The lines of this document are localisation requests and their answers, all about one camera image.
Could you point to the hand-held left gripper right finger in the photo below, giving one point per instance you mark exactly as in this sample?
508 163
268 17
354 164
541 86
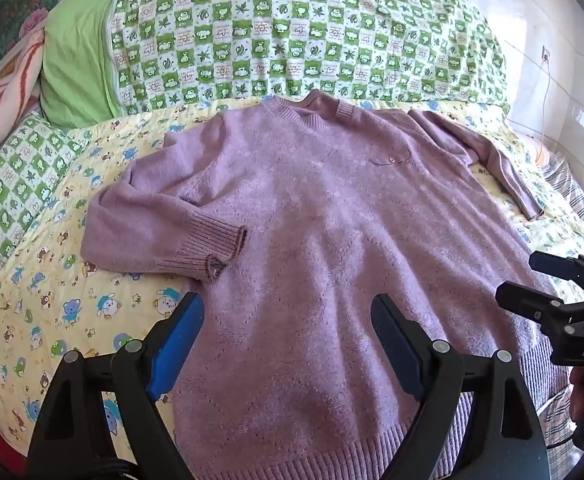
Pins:
394 340

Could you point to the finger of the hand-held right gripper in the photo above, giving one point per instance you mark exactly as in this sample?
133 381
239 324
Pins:
531 302
566 266

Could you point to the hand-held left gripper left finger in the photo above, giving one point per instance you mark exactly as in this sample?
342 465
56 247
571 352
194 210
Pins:
182 336

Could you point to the purple knitted sweater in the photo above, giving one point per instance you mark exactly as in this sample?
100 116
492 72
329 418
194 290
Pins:
317 240

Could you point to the yellow cartoon bear bedsheet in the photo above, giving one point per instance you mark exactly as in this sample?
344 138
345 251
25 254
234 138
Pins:
37 320

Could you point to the green checked pillow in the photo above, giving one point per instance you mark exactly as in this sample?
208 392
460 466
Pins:
17 180

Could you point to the red and white floral blanket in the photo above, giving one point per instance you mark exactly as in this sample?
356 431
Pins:
2 105

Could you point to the green checked quilt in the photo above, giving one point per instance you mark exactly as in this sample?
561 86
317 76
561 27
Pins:
282 30

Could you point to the floral painted headboard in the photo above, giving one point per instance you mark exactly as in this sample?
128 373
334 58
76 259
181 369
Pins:
27 0

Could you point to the white wall socket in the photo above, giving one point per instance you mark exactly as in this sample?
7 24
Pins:
581 116

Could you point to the wall socket with plug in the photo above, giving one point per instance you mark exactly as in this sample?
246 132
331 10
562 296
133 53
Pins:
547 54

